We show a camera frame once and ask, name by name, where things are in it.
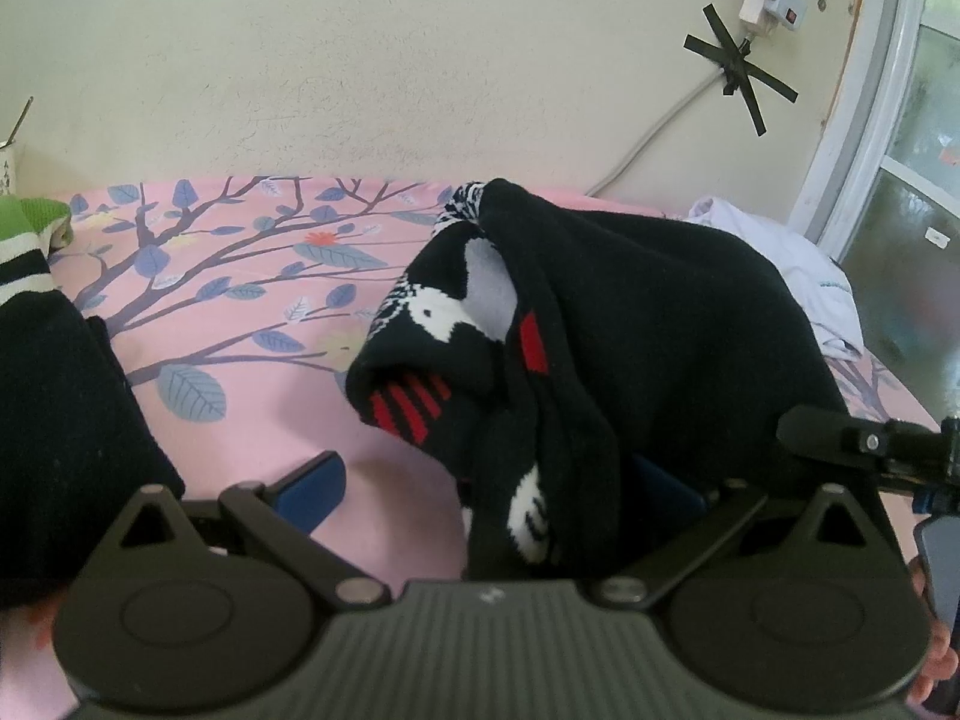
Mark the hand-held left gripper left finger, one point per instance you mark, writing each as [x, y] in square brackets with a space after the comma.
[311, 491]

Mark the white window frame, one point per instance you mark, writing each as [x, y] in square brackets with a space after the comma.
[862, 127]

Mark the white cloth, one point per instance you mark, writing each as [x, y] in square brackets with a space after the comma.
[780, 255]

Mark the black tape cross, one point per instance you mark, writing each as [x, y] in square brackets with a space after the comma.
[739, 64]

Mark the black red white patterned sweater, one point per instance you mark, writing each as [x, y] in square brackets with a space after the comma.
[660, 330]

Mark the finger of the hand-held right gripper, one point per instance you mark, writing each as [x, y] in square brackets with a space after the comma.
[825, 431]

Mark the white power strip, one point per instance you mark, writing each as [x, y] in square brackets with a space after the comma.
[776, 6]

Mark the white cup with stick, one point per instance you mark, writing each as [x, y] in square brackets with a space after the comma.
[9, 165]

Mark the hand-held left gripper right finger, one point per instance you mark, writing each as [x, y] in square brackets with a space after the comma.
[671, 491]

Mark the black garment green striped cuff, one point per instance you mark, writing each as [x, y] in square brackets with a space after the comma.
[52, 405]

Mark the pink floral bedsheet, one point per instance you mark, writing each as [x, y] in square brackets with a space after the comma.
[247, 420]

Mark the person's right hand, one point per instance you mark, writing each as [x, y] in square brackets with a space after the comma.
[941, 664]

